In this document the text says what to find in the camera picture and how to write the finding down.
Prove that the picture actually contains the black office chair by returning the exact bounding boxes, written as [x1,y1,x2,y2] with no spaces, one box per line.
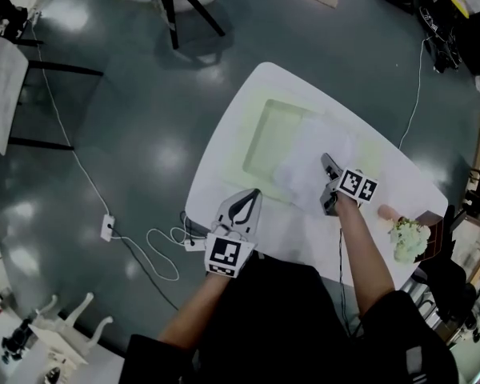
[418,204,479,331]

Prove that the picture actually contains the person's left forearm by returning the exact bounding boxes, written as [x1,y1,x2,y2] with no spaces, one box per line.
[158,272,229,351]

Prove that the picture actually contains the person's right forearm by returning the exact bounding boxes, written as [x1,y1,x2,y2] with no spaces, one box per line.
[334,193,397,318]

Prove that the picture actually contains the long white power cable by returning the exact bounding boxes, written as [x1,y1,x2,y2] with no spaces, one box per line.
[30,14,111,218]

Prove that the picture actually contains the black floor cable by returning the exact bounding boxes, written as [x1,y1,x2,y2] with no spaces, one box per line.
[110,230,181,311]

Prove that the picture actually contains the person's black clothing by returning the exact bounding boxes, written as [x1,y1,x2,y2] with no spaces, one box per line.
[122,252,461,384]

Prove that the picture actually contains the black printed bag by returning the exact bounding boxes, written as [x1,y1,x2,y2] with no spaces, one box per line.
[418,0,463,74]

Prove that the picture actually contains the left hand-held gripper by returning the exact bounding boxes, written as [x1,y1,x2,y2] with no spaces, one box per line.
[203,189,263,281]

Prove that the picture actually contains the white cloth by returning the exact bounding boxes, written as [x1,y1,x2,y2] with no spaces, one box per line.
[272,118,355,215]

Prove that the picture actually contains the thin white cable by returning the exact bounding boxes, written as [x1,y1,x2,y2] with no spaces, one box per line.
[398,38,426,150]

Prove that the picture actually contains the brown wooden desk organizer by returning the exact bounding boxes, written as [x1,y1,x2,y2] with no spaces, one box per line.
[414,210,449,263]

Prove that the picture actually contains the grey table with black legs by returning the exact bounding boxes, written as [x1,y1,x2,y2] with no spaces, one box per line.
[0,36,105,158]

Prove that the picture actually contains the white flowers in pink vase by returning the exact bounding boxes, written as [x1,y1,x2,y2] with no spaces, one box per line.
[377,205,432,264]

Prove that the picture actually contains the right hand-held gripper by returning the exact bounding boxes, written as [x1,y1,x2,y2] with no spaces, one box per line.
[319,152,379,218]

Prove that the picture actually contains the looped white cable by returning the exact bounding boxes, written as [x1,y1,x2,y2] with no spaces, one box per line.
[146,226,209,282]

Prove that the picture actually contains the pale green sink tray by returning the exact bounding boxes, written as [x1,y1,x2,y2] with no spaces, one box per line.
[219,88,385,206]

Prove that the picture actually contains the white curved-leg furniture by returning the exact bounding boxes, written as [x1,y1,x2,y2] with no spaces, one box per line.
[27,292,115,366]

